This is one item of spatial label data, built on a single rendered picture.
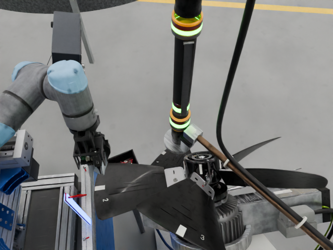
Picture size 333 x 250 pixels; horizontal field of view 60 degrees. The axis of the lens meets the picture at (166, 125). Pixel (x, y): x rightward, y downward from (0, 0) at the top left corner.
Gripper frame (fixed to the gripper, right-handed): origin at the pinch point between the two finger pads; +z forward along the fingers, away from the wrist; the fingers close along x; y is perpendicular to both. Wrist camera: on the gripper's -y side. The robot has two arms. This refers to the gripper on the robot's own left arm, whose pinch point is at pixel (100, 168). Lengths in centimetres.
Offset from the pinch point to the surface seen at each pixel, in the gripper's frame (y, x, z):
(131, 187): 1.3, 8.0, 9.3
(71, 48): -55, -11, -14
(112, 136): -119, -14, 96
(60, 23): -68, -15, -19
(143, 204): 19.9, 12.4, -7.7
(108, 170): -6.9, 0.5, 9.4
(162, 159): -22.8, 19.7, 25.5
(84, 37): -189, -29, 39
